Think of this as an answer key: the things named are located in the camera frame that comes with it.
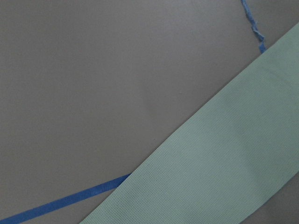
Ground olive green t-shirt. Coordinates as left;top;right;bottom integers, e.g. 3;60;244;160
83;26;299;224

